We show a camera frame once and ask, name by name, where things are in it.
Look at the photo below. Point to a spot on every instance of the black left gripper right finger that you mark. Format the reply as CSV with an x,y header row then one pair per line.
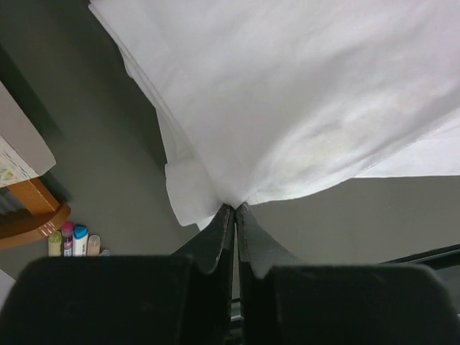
x,y
287,301

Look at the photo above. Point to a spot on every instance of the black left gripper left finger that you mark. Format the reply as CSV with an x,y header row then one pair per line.
x,y
181,298

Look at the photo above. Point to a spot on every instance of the white t-shirt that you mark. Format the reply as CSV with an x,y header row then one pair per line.
x,y
261,101

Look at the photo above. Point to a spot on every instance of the bundle of marker pens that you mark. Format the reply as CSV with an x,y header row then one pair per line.
x,y
74,240

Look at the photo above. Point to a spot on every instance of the orange wooden rack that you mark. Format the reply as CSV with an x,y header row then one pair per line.
x,y
40,214

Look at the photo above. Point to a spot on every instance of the yellow picture book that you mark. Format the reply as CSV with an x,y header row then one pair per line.
x,y
13,168

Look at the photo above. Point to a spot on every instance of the brown cardboard sheet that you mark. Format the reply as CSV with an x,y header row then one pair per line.
x,y
20,133

